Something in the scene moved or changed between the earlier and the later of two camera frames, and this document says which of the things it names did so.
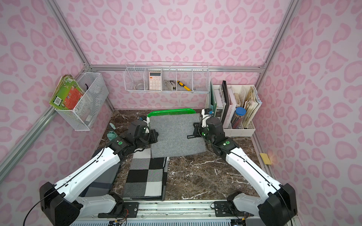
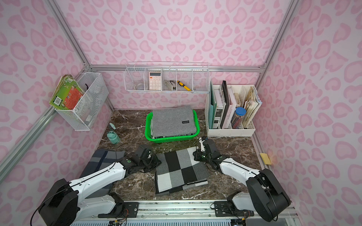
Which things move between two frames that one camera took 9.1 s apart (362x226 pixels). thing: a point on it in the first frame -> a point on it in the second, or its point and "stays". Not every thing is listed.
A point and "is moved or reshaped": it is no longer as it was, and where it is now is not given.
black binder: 227,102 stays
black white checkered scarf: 147,177 -> 177,170
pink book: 231,108 stays
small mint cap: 112,125 stays
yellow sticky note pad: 266,158 stays
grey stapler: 171,84 stays
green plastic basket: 172,111 -> 186,139
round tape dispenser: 139,86 stays
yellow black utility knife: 184,86 stays
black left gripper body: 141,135 -> 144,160
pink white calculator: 155,80 stays
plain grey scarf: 173,131 is moved or reshaped
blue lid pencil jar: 240,113 stays
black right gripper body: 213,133 -> 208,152
